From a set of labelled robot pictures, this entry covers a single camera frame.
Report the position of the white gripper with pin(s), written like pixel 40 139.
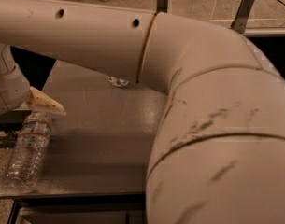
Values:
pixel 11 92

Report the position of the clear plastic water bottle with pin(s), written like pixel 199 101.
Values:
pixel 28 155

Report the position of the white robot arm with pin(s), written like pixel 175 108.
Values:
pixel 219 153

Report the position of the upright labelled water bottle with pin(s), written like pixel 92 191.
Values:
pixel 118 82

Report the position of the grey table cabinet base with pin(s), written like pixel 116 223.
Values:
pixel 81 209

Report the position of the middle metal barrier bracket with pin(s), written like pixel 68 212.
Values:
pixel 162 6

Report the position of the metal barrier bracket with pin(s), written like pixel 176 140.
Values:
pixel 241 18
pixel 162 6

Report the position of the right metal barrier bracket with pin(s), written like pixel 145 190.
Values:
pixel 241 18

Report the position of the grey metal rail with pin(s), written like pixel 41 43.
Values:
pixel 265 32

